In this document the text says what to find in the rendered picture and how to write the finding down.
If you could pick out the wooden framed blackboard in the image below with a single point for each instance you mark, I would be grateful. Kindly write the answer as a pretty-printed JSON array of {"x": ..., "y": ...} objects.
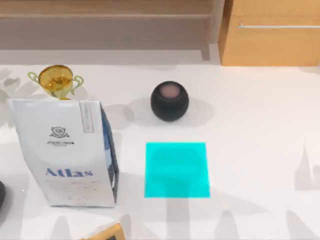
[{"x": 110, "y": 233}]

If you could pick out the open wooden shelf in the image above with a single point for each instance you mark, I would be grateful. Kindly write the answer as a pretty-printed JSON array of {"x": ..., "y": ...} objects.
[{"x": 105, "y": 25}]

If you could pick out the black round speaker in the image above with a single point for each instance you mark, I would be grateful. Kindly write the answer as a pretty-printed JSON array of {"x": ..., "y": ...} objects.
[{"x": 169, "y": 101}]

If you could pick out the gold trophy cup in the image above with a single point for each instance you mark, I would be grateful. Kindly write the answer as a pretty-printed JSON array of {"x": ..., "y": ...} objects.
[{"x": 55, "y": 81}]

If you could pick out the wooden cupboard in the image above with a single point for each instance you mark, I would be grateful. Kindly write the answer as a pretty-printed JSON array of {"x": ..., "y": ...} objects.
[{"x": 270, "y": 37}]

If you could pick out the white and blue book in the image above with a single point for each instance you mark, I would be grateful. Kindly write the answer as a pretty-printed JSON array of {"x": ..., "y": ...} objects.
[{"x": 62, "y": 152}]

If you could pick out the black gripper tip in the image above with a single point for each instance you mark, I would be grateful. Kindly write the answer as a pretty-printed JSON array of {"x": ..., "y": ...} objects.
[{"x": 2, "y": 196}]

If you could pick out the flat cyan square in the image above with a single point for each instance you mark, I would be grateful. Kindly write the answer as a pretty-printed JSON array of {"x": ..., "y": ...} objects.
[{"x": 176, "y": 170}]

